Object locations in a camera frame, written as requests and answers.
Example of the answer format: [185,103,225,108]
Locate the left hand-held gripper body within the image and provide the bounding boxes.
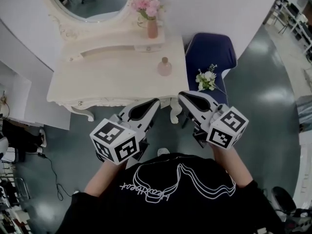
[89,97,161,169]

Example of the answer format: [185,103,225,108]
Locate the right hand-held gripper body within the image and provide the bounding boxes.
[177,91,250,151]

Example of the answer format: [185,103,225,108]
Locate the small pink container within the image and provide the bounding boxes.
[157,57,173,77]

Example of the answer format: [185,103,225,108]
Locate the person's right forearm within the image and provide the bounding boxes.
[212,145,254,189]

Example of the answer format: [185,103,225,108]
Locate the person's left forearm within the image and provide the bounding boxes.
[84,158,127,197]

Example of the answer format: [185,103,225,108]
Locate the white flower bouquet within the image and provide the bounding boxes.
[195,63,229,98]

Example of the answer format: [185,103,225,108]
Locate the white ornate dressing table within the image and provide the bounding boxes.
[45,0,191,124]

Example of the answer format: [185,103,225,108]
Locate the dark blue chair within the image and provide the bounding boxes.
[184,32,237,107]

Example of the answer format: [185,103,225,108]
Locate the white cabinet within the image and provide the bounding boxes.
[298,130,312,209]

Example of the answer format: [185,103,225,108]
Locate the black office chair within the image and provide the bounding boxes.
[270,186,312,229]

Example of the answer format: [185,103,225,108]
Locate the person's black printed t-shirt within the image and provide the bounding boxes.
[56,152,286,234]

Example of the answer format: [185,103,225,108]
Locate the metal shelf rack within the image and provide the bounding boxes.
[0,176,31,234]

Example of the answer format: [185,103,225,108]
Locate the pink vase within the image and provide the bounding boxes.
[147,18,159,39]

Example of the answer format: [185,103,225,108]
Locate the office desks with monitors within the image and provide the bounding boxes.
[263,0,312,56]

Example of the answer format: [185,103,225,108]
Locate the oval mirror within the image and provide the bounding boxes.
[45,0,131,23]

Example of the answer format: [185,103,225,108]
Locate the pink flower bunch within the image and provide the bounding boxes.
[128,0,168,28]

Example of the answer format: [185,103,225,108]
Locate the black floor cable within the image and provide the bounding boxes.
[36,152,64,201]

